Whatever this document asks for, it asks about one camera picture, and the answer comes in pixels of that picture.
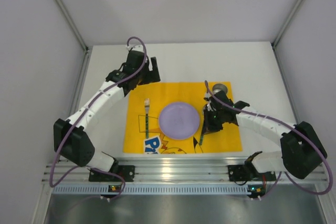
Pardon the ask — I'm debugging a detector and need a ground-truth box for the spoon with green handle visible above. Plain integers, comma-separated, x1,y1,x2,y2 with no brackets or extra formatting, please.
199,104,212,146

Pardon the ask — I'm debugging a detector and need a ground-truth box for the fork with green handle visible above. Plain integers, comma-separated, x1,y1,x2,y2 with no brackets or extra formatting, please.
144,98,150,139

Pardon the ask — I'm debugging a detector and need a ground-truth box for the small metal cup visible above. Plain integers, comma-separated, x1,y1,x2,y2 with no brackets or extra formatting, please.
212,83,228,97

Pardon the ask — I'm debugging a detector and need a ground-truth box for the purple plastic plate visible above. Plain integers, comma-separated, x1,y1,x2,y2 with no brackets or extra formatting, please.
158,102,200,140

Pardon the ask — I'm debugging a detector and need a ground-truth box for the yellow Pikachu cloth placemat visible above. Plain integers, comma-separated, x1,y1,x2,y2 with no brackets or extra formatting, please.
123,82,243,154

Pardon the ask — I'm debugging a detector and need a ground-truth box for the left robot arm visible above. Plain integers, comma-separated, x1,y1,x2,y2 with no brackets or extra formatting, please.
53,49,161,172

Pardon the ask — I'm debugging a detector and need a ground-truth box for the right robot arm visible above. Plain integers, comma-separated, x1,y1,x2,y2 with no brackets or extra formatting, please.
202,91,328,179

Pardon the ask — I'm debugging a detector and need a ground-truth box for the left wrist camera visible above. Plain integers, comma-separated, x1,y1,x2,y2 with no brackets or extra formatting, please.
126,45,143,52

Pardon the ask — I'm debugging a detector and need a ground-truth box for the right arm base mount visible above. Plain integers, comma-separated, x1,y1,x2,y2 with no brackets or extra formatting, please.
227,151,276,186

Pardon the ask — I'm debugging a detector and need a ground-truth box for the aluminium front rail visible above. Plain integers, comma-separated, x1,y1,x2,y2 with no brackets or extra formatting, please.
52,155,328,185

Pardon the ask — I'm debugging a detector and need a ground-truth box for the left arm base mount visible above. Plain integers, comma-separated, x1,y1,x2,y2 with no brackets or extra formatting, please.
89,165,135,182

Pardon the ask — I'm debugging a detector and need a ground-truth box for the left aluminium frame post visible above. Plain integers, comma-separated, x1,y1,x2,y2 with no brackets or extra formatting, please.
54,0,88,52

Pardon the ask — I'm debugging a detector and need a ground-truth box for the aluminium frame post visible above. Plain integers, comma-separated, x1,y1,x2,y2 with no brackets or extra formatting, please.
271,0,305,50
54,0,88,52

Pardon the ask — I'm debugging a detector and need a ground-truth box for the grey slotted cable duct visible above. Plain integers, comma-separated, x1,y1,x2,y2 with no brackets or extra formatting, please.
52,184,266,195

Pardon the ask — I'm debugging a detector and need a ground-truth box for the right aluminium frame post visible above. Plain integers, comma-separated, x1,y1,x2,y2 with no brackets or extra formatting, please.
271,0,305,50

